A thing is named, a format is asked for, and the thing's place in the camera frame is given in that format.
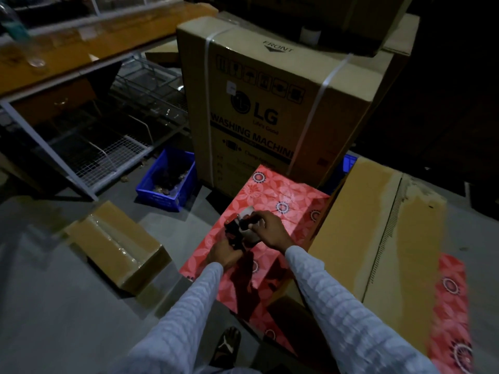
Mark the large printed cardboard appliance box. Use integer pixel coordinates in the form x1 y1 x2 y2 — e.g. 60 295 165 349
176 12 421 199

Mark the dark cardboard box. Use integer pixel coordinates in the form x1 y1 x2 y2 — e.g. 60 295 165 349
218 0 414 57

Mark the red floral sheet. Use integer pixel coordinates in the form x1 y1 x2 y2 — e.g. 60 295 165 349
427 253 475 374

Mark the person's left forearm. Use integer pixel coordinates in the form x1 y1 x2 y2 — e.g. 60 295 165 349
105 262 224 374

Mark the small taped cardboard box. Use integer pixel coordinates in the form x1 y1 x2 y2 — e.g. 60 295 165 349
64 201 172 296

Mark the clear plastic bottle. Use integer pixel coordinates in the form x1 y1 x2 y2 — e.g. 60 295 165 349
0 1 47 68

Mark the person's black sandal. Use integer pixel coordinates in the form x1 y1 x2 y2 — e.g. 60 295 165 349
209 327 242 369

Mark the red floral wrapped box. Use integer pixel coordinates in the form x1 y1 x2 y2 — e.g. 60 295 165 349
179 164 331 355

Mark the long flat cardboard box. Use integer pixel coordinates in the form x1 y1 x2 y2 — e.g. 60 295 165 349
308 156 448 357

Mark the person's right forearm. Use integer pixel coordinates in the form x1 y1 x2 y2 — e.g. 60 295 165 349
285 245 441 374

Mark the white wire mesh rack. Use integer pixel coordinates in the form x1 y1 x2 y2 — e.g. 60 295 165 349
0 54 192 201

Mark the person's left hand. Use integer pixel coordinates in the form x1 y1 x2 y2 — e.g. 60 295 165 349
205 237 245 273

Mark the wooden counter top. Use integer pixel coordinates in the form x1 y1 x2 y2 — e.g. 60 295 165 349
0 1 219 97

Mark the flat cardboard piece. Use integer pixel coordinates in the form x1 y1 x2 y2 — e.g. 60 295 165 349
145 39 181 67

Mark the person's right hand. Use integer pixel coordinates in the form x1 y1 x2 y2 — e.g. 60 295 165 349
245 210 298 254

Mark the black tape dispenser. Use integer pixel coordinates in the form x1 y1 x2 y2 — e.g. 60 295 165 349
224 219 247 252

